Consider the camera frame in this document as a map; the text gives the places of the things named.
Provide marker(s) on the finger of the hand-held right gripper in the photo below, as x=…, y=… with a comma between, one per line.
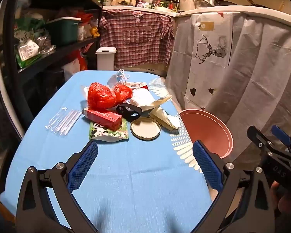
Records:
x=282, y=134
x=259, y=137

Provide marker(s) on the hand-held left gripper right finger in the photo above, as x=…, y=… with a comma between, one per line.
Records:
x=207, y=167

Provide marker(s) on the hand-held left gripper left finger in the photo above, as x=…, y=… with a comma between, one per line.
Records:
x=83, y=166

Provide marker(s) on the pink plastic bin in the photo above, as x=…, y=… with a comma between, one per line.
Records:
x=208, y=128

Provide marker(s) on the green panda print pouch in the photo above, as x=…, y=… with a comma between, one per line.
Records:
x=106, y=134

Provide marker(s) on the red cardboard box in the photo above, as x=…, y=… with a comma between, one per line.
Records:
x=104, y=119

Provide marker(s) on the red plastic bag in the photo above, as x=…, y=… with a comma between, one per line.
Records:
x=101, y=97

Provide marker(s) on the blue face mask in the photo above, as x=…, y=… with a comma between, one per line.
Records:
x=114, y=80

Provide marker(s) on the red and white wrapper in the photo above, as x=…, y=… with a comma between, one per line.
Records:
x=139, y=85

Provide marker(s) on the person's right hand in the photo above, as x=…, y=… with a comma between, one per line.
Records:
x=287, y=205

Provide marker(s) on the clear packet of straws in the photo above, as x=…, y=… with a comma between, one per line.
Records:
x=63, y=121

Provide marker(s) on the grey curtain cloth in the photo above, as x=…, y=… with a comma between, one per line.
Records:
x=257, y=77

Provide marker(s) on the beige paper wrapper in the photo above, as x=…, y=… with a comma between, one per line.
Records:
x=157, y=102
x=165, y=120

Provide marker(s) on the deer print cloth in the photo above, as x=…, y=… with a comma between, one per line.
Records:
x=196, y=77

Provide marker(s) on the white plastic bag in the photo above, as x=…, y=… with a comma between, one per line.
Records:
x=71, y=70

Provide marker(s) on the orange plastic bag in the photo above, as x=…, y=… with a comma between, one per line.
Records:
x=81, y=60

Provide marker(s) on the white pedal bin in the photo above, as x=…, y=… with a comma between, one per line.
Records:
x=105, y=60

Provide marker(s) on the black shelf rack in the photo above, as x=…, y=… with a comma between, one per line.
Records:
x=70, y=46

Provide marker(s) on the green and white food bag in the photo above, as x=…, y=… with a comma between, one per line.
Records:
x=26, y=53

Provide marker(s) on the white label jar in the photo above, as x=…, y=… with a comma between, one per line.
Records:
x=80, y=32

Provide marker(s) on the green storage box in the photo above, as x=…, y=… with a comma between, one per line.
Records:
x=63, y=34

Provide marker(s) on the yellow packet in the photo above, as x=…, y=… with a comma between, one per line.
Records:
x=95, y=31

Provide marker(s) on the red plaid shirt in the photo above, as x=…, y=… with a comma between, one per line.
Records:
x=135, y=41

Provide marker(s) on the metal bowl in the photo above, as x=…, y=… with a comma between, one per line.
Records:
x=202, y=3

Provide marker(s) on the black spice rack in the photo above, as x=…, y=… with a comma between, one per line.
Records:
x=166, y=2

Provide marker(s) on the white kitchen counter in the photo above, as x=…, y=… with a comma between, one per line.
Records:
x=145, y=9

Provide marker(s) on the small pink figurine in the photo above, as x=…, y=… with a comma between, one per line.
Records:
x=139, y=3

